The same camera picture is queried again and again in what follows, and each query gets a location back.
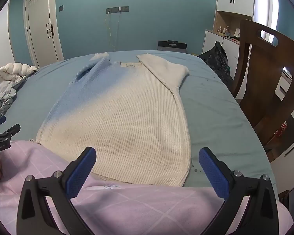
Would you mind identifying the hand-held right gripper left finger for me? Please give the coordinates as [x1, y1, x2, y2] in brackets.
[16, 146, 97, 235]

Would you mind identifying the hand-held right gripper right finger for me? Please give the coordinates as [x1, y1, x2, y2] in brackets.
[198, 147, 279, 235]

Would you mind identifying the cream and blue knit sweater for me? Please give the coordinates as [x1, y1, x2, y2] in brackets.
[35, 51, 192, 187]

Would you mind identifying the bed with light blue sheet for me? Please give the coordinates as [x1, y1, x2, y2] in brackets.
[0, 50, 277, 194]

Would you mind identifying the person's pink checkered clothing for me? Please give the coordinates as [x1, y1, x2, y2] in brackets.
[0, 139, 294, 235]

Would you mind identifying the white drawer unit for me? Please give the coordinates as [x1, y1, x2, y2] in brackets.
[269, 73, 294, 194]

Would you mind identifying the red packet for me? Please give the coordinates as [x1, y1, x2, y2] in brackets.
[274, 121, 288, 137]

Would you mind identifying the brown wooden chair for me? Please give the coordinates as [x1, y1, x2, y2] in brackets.
[231, 19, 294, 147]

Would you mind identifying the white room door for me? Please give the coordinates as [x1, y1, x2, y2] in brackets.
[23, 0, 64, 68]

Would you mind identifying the black garbage bag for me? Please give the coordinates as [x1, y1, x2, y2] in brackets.
[198, 41, 233, 89]

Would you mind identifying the white lower cabinet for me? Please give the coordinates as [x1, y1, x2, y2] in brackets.
[202, 29, 240, 76]

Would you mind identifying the black and grey case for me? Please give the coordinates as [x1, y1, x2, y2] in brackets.
[157, 40, 187, 53]

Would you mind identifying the white wardrobe with black handles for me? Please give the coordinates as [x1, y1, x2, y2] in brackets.
[0, 2, 15, 79]

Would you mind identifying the black door handle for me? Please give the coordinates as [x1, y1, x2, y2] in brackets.
[46, 24, 56, 38]

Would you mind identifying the yellow cable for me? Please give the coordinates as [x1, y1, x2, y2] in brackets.
[104, 10, 116, 52]

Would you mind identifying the white cable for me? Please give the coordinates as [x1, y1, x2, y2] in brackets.
[116, 11, 121, 52]

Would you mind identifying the dark wall socket strip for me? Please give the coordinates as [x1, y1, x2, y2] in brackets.
[106, 6, 129, 14]

